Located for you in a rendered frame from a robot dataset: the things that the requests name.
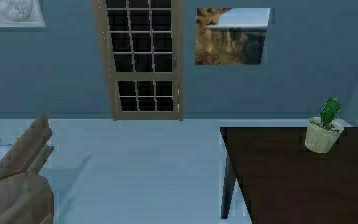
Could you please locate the tan wooden chair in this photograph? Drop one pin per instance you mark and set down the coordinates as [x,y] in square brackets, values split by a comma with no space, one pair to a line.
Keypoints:
[17,186]

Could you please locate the dark brown wooden table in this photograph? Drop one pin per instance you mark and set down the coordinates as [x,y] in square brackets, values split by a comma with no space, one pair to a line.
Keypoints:
[297,180]

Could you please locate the brown glazed room door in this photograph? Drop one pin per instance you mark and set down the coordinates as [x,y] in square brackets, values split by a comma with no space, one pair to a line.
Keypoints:
[143,60]

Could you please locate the landscape wall picture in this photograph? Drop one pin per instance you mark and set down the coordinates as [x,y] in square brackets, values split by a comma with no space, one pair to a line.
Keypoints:
[230,38]

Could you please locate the cactus in white pot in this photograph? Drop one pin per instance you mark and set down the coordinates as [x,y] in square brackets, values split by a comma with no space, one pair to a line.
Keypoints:
[322,135]

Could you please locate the white framed wall picture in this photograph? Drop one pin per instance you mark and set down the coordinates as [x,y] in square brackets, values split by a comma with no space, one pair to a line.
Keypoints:
[17,13]

